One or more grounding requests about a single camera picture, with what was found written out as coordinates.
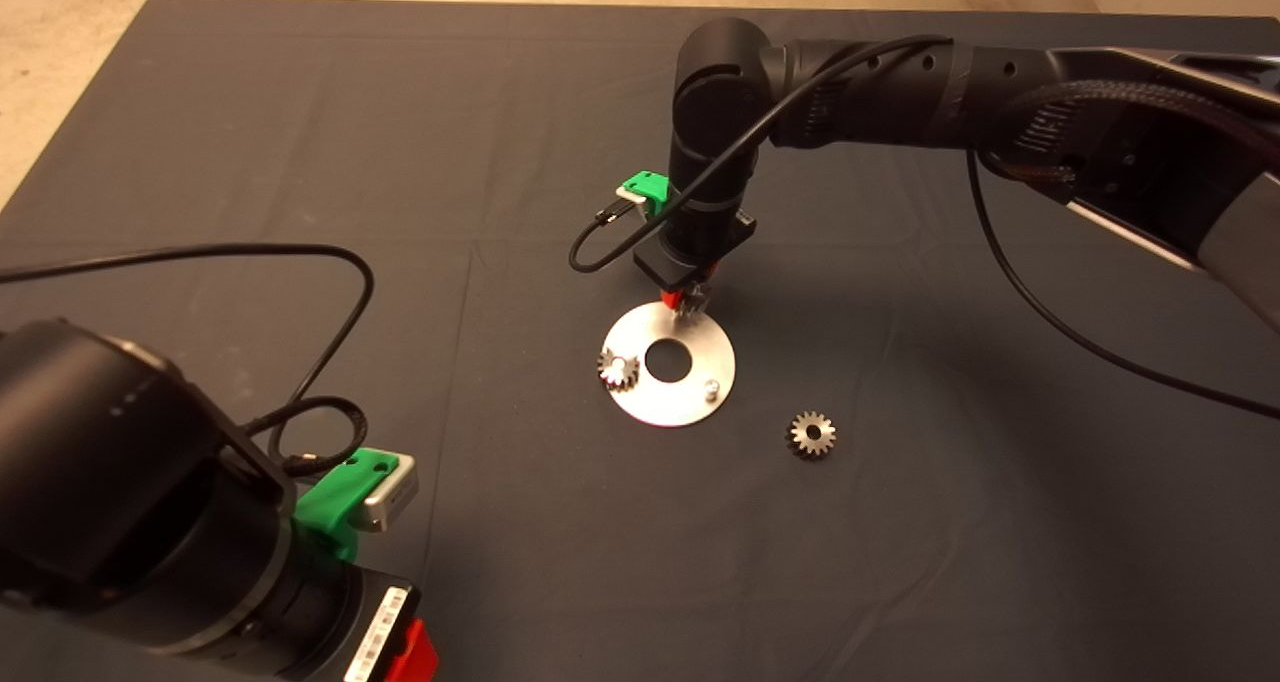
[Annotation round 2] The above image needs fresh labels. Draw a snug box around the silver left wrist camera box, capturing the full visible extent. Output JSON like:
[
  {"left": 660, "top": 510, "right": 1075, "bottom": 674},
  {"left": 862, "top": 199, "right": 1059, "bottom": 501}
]
[{"left": 360, "top": 452, "right": 420, "bottom": 533}]

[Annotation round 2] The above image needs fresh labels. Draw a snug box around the thin black left camera cable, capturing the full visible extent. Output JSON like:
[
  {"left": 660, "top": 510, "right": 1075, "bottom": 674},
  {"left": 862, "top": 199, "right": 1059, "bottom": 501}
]
[{"left": 0, "top": 244, "right": 376, "bottom": 478}]

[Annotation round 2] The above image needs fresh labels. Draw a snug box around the thin black camera cable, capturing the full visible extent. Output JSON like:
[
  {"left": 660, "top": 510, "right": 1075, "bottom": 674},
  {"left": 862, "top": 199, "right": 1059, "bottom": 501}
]
[
  {"left": 0, "top": 244, "right": 376, "bottom": 478},
  {"left": 568, "top": 32, "right": 1280, "bottom": 421}
]

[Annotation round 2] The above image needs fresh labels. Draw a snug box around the thick braided right arm cable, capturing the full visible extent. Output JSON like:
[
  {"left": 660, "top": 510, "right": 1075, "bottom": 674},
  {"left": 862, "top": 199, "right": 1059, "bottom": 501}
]
[{"left": 985, "top": 80, "right": 1280, "bottom": 188}]

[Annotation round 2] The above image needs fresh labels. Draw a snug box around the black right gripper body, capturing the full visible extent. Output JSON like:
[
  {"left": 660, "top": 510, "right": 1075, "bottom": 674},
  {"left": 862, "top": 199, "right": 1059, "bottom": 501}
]
[{"left": 633, "top": 212, "right": 754, "bottom": 290}]

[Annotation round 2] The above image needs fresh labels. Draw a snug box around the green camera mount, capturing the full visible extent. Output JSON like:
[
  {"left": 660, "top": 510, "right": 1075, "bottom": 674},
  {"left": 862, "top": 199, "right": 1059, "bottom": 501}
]
[
  {"left": 293, "top": 447, "right": 401, "bottom": 563},
  {"left": 620, "top": 170, "right": 669, "bottom": 213}
]

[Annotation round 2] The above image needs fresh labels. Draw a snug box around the green right camera mount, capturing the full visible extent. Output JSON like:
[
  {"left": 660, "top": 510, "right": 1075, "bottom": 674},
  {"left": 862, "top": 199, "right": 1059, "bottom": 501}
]
[{"left": 620, "top": 170, "right": 669, "bottom": 213}]

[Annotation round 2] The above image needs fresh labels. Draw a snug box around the thin black right camera cable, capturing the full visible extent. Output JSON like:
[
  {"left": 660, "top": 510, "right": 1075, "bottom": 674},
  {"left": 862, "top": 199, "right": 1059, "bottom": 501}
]
[{"left": 568, "top": 32, "right": 1280, "bottom": 421}]

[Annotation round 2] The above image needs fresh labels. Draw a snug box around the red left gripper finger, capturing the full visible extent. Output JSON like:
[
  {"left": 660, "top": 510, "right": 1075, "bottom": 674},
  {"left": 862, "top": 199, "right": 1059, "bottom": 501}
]
[{"left": 385, "top": 617, "right": 440, "bottom": 682}]

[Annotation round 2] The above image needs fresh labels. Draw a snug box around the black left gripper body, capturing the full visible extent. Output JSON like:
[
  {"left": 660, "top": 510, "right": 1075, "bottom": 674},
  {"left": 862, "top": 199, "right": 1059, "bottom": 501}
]
[{"left": 290, "top": 562, "right": 422, "bottom": 682}]

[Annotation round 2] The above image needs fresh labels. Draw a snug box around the green left camera mount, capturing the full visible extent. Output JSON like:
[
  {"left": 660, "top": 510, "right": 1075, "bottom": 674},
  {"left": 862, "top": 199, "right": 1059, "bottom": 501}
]
[{"left": 293, "top": 447, "right": 401, "bottom": 563}]

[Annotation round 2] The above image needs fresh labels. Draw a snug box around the dark grey table cloth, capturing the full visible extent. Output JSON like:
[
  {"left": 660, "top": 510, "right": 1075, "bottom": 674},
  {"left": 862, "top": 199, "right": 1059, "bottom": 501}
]
[{"left": 0, "top": 0, "right": 1280, "bottom": 682}]

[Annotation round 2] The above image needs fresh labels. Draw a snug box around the round metal carrier plate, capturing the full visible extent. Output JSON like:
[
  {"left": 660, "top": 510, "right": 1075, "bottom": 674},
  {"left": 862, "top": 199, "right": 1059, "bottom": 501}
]
[{"left": 600, "top": 300, "right": 736, "bottom": 429}]

